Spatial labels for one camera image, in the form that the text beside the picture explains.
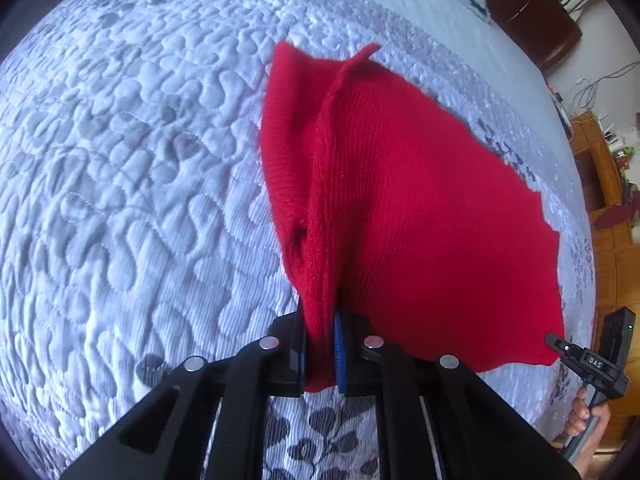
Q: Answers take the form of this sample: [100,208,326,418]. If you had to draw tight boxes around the wall cables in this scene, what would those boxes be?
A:
[549,0,640,116]

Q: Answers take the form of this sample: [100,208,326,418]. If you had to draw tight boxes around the wooden dresser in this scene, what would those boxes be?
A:
[569,114,640,451]

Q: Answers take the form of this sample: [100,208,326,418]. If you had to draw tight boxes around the person's right hand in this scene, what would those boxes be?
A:
[554,387,611,479]

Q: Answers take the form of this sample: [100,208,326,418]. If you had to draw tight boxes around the white grey quilted bedspread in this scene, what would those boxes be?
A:
[1,0,596,479]

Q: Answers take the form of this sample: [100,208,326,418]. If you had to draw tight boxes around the dark wooden headboard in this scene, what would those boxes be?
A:
[486,0,582,73]

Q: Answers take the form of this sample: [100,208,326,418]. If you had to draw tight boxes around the small items on dresser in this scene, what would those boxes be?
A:
[604,127,639,182]

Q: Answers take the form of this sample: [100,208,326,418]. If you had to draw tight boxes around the light blue bed sheet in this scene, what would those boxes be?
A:
[373,0,573,162]

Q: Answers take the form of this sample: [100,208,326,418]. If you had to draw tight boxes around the red knitted sweater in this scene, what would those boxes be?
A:
[259,42,564,392]

